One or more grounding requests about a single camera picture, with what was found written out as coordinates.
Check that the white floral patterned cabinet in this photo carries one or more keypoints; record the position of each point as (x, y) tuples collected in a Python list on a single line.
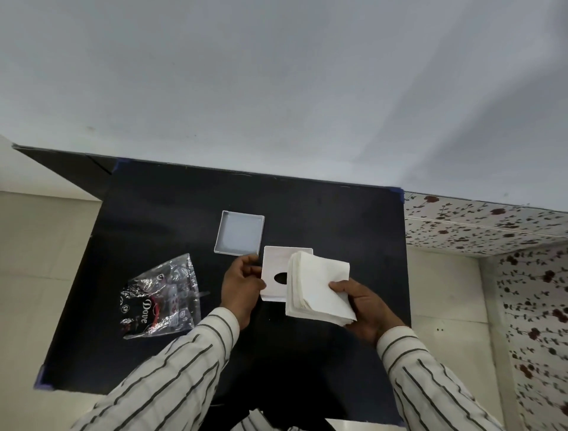
[(528, 275)]

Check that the person's left hand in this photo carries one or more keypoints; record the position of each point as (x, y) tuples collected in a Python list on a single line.
[(237, 293)]

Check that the striped white shirt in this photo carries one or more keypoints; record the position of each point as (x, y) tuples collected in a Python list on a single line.
[(257, 422)]

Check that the white box lid with oval hole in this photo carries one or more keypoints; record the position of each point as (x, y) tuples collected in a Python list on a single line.
[(275, 262)]

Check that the stack of white paper napkins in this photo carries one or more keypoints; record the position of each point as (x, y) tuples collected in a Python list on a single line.
[(317, 288)]

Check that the person's right thumb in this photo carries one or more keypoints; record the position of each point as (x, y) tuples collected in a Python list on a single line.
[(341, 287)]

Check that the white square box tray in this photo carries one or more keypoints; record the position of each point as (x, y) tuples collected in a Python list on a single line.
[(239, 233)]

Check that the clear plastic bag with black print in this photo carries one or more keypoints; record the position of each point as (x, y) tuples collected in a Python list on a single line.
[(164, 297)]

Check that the person's left thumb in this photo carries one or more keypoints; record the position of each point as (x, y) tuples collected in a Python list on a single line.
[(253, 271)]

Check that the person's left forearm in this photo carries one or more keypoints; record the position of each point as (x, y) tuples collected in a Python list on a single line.
[(173, 377)]

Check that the blue tape piece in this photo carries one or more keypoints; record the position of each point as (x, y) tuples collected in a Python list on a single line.
[(41, 379), (397, 193), (120, 164)]

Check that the person's right hand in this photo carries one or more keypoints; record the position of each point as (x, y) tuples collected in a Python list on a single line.
[(372, 313)]

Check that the person's right forearm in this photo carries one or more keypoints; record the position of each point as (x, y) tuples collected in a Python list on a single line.
[(426, 386)]

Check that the black table mat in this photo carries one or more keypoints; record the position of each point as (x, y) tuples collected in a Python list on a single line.
[(177, 213)]

